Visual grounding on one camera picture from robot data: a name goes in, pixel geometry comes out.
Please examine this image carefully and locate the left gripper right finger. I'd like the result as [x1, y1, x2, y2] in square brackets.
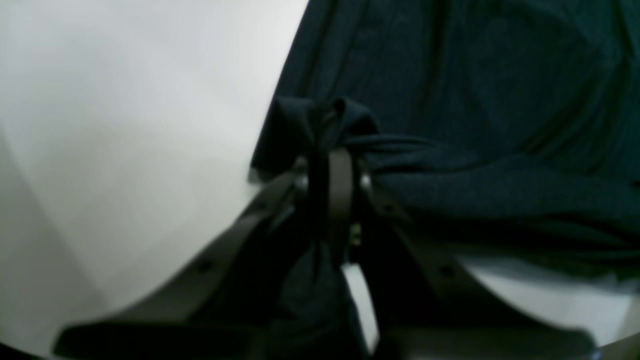
[354, 165, 599, 360]

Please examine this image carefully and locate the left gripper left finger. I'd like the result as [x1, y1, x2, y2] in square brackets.
[54, 148, 354, 360]

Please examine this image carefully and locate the black long-sleeve t-shirt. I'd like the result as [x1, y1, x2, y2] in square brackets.
[251, 0, 640, 360]

